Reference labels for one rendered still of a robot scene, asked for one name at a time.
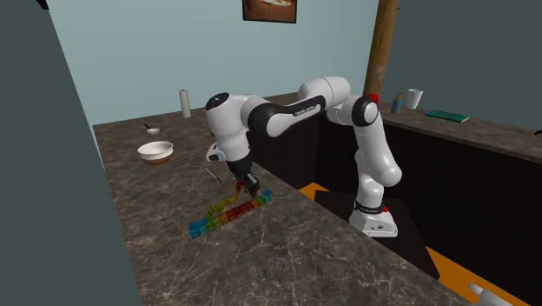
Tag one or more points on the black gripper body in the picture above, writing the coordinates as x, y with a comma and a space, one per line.
243, 173

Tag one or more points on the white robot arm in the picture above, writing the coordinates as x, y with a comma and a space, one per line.
377, 169

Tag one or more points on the thin black and silver pen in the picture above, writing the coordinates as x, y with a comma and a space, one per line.
213, 175

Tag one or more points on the rainbow coloured block toy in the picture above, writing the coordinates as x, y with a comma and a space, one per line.
230, 212

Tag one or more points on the white and brown bowl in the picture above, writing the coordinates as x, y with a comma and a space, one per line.
155, 152

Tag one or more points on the white paper towel roll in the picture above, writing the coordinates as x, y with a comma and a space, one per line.
185, 103

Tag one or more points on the small white spoon dish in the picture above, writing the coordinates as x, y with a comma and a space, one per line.
152, 130

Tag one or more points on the black robot stand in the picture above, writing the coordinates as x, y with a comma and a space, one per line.
402, 229

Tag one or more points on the blue and yellow bottle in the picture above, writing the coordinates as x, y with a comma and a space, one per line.
396, 104

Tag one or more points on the white cup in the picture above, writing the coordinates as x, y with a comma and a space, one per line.
414, 98

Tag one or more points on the teal book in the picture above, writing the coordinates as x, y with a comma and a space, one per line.
447, 116

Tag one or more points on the grey cylindrical object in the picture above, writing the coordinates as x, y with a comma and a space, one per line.
482, 294

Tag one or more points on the brown framed wall picture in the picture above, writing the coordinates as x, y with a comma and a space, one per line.
269, 10

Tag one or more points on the wooden post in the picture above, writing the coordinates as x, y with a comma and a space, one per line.
380, 46

